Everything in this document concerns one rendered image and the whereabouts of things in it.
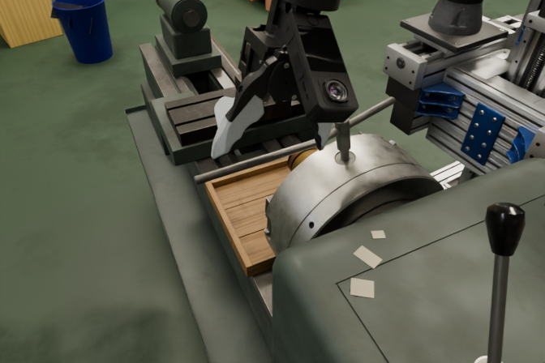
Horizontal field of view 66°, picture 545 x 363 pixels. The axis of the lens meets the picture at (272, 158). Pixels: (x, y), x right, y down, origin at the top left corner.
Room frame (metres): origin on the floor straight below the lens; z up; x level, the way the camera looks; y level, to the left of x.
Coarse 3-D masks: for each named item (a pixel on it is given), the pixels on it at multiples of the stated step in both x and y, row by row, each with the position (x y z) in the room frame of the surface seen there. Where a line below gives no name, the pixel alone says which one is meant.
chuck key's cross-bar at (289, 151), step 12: (372, 108) 0.54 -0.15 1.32; (384, 108) 0.54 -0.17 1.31; (360, 120) 0.52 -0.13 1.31; (336, 132) 0.50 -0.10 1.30; (300, 144) 0.47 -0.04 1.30; (312, 144) 0.48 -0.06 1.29; (264, 156) 0.44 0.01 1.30; (276, 156) 0.45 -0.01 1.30; (228, 168) 0.41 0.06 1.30; (240, 168) 0.42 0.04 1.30; (204, 180) 0.39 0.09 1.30
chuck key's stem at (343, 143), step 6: (348, 120) 0.50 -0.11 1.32; (336, 126) 0.51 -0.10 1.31; (342, 126) 0.50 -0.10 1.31; (348, 126) 0.50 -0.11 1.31; (342, 132) 0.50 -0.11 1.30; (348, 132) 0.50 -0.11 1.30; (336, 138) 0.51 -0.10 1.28; (342, 138) 0.50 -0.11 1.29; (348, 138) 0.50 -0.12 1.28; (342, 144) 0.50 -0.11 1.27; (348, 144) 0.51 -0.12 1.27; (342, 150) 0.50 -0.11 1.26; (348, 150) 0.51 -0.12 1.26; (342, 156) 0.51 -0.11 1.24; (348, 156) 0.51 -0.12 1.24
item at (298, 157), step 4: (312, 148) 0.69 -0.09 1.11; (316, 148) 0.70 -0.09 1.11; (300, 152) 0.68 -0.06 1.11; (304, 152) 0.67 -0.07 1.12; (308, 152) 0.67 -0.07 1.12; (312, 152) 0.67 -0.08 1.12; (292, 156) 0.68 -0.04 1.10; (296, 156) 0.67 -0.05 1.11; (300, 156) 0.66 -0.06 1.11; (304, 156) 0.66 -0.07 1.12; (288, 160) 0.68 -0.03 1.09; (292, 160) 0.67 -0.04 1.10; (296, 160) 0.66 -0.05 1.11; (300, 160) 0.65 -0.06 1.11; (288, 164) 0.68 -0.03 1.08; (292, 164) 0.67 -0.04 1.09; (296, 164) 0.65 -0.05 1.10; (292, 168) 0.66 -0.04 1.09
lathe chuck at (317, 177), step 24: (336, 144) 0.55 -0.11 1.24; (360, 144) 0.55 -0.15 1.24; (384, 144) 0.56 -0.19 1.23; (312, 168) 0.51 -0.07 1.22; (336, 168) 0.50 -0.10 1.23; (360, 168) 0.49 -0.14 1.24; (288, 192) 0.49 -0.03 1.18; (312, 192) 0.47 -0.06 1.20; (288, 216) 0.46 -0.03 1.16; (288, 240) 0.43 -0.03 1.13
